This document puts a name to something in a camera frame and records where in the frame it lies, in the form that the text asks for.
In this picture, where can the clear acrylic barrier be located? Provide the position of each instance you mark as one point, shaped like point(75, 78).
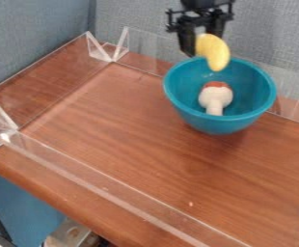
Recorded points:
point(94, 142)

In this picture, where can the white toy mushroom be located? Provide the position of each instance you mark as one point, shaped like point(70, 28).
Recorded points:
point(215, 97)

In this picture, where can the blue plastic bowl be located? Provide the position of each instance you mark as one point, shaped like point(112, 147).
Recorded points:
point(254, 89)

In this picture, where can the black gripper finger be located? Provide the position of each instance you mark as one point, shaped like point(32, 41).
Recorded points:
point(216, 25)
point(187, 39)

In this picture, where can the yellow toy banana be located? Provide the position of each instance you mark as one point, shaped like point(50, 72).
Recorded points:
point(212, 48)

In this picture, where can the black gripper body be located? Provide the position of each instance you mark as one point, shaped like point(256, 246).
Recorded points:
point(196, 11)

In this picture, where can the grey metal bracket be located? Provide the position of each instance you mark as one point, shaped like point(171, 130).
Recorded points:
point(71, 235)

